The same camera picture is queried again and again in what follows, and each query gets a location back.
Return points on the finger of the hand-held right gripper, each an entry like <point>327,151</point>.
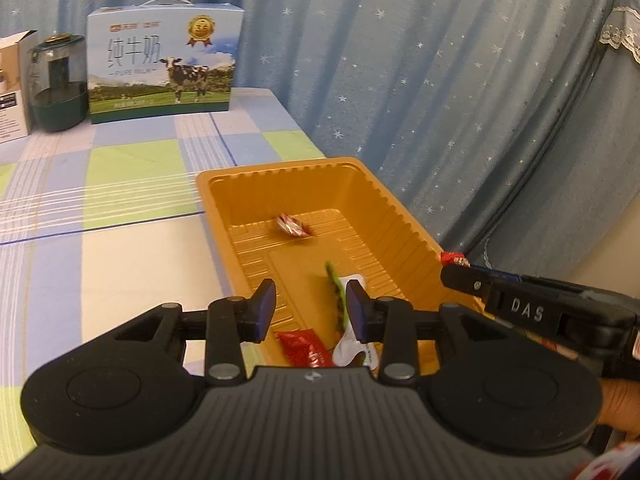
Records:
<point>465,282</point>
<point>495,275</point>

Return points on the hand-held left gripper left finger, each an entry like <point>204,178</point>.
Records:
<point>267,305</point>

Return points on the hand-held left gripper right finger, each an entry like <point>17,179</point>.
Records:
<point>352,305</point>

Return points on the green and white snack packet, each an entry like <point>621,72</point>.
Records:
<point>337,300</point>

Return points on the orange plastic tray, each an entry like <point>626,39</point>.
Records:
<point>260,255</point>

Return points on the red and white candy packet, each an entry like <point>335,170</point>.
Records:
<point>292,225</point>

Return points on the person's right hand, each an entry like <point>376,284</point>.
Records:
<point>620,402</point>

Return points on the grey lace-trimmed curtain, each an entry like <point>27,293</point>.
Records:
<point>600,185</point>

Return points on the blue milk carton box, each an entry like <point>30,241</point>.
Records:
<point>160,70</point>

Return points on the dark green glass jar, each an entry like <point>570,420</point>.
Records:
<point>57,85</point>

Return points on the white product box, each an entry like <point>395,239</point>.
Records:
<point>12,90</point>

